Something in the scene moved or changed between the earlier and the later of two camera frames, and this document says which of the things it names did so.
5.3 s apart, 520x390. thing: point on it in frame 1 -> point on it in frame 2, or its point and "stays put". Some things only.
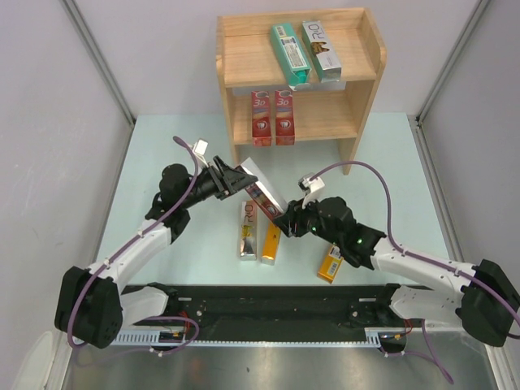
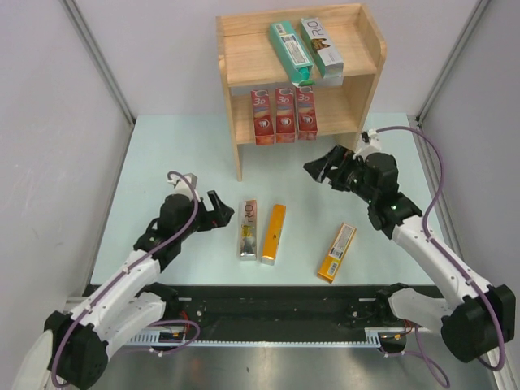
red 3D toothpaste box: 284,118 stays put
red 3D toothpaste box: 261,119 stays put
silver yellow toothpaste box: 249,230 stays put
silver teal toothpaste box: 325,58 stays put
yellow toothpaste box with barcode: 331,265 stays put
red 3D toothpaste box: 263,191 -> 306,119
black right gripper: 295,215 -> 342,158
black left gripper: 226,180 -> 218,217
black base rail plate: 279,307 stays put
